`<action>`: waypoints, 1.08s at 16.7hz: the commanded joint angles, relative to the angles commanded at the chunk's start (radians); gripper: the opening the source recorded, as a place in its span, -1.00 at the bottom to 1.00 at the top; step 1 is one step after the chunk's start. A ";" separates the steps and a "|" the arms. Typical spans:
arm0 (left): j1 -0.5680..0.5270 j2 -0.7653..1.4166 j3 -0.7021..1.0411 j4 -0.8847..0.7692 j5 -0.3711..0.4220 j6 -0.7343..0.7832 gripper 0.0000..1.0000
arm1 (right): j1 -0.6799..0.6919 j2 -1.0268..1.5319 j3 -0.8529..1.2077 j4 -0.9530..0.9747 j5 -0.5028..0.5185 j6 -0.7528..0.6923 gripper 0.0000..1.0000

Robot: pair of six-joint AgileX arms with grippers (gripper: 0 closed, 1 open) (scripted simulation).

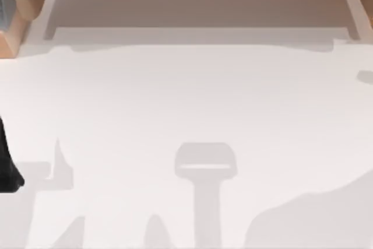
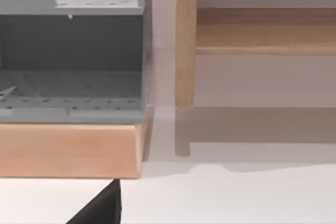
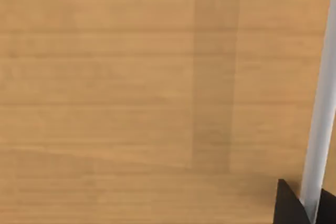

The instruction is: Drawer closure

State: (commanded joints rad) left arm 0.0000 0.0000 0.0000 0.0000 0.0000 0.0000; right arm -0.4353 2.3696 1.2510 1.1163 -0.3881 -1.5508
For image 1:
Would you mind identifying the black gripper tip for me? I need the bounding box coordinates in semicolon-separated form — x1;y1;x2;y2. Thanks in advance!
0;117;25;194

